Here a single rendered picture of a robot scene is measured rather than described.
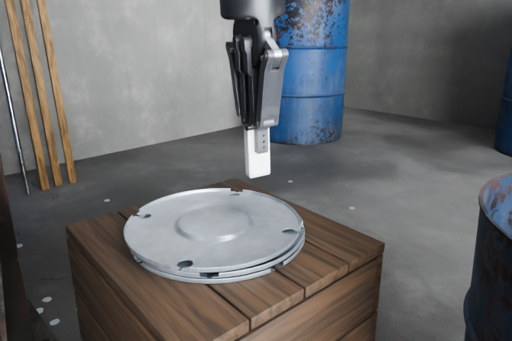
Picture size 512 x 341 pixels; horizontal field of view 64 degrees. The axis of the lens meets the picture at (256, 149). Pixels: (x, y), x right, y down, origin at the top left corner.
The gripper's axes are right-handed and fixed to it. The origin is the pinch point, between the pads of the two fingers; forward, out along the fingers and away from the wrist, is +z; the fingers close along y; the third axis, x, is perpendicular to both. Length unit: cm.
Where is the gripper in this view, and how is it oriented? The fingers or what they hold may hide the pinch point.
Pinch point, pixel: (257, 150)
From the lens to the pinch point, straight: 53.8
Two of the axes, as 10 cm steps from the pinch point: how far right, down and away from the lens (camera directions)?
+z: 0.3, 9.4, 3.5
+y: 4.2, 3.0, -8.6
